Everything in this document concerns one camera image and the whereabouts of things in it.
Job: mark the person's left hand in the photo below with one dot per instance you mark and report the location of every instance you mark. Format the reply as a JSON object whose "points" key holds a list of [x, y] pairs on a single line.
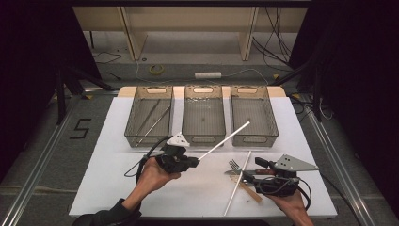
{"points": [[150, 177]]}

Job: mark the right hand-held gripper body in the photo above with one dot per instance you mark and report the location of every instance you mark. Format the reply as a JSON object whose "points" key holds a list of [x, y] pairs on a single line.
{"points": [[295, 164]]}

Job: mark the white table board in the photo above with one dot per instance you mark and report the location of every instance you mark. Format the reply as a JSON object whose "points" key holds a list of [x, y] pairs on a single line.
{"points": [[194, 201]]}

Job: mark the light wooden shelf unit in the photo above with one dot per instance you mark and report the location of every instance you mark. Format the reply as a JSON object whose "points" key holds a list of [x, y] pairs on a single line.
{"points": [[188, 20]]}

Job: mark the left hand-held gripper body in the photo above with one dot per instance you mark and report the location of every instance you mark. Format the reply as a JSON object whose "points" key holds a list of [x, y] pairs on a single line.
{"points": [[175, 160]]}

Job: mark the person's right hand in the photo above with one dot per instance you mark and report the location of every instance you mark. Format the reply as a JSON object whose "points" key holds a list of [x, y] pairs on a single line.
{"points": [[291, 204]]}

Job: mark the aluminium floor rail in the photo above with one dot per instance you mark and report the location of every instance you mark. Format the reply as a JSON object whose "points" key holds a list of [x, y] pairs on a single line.
{"points": [[37, 163], [342, 169]]}

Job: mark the black metal stand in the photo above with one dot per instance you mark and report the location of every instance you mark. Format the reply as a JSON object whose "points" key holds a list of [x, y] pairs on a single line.
{"points": [[317, 94], [60, 94]]}

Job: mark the black curtain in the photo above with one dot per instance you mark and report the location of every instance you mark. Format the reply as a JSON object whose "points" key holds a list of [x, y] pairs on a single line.
{"points": [[360, 62], [31, 62]]}

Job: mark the yellow tape roll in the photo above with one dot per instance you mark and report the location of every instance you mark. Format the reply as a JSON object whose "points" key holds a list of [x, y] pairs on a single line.
{"points": [[151, 69]]}

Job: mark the white power strip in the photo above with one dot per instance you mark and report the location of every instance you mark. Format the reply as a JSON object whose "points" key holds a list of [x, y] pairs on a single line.
{"points": [[208, 75]]}

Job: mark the grey mesh bin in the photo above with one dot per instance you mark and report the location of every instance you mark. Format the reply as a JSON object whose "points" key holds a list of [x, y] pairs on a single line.
{"points": [[263, 103], [139, 109], [194, 122]]}

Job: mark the metal chopstick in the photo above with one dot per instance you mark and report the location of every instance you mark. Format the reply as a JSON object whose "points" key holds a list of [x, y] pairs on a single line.
{"points": [[146, 119], [154, 125]]}

